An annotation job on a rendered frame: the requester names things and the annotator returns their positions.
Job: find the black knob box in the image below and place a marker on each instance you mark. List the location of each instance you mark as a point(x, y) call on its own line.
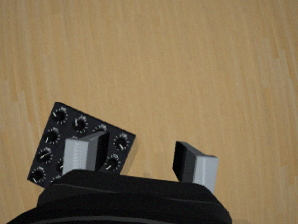
point(66, 122)

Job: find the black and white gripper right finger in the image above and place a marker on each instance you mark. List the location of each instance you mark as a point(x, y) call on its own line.
point(193, 166)

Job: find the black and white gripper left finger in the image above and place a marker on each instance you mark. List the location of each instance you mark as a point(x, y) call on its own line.
point(89, 152)

